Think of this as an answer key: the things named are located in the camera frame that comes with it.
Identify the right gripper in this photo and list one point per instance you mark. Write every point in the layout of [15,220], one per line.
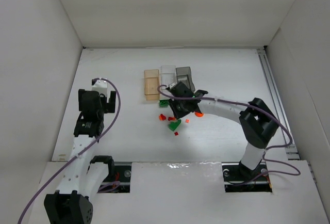
[176,104]

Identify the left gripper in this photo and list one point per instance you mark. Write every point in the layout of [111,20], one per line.
[111,100]

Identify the green square lego brick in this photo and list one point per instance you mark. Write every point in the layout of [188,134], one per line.
[164,103]

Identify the green long lego brick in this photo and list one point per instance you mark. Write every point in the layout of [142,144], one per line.
[173,125]

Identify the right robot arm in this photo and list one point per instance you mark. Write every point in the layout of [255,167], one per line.
[257,121]

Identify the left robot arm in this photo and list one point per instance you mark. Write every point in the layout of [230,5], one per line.
[72,200]

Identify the orange round lego piece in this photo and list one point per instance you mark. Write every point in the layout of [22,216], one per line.
[199,114]

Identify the orange red lego piece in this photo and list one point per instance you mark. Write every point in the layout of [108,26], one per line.
[162,117]

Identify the grey translucent container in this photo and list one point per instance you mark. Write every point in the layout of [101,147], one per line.
[184,75]

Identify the clear container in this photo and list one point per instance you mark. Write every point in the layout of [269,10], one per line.
[168,76]

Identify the orange translucent container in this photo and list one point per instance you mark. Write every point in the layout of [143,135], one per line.
[151,83]

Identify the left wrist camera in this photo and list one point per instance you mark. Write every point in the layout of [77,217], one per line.
[100,86]

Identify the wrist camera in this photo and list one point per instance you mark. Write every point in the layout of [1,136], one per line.
[171,86]
[100,86]

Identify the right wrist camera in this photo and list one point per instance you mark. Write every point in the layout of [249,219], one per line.
[171,86]

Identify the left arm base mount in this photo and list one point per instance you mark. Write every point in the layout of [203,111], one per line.
[118,180]

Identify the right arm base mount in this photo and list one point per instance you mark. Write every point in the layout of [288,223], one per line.
[236,181]

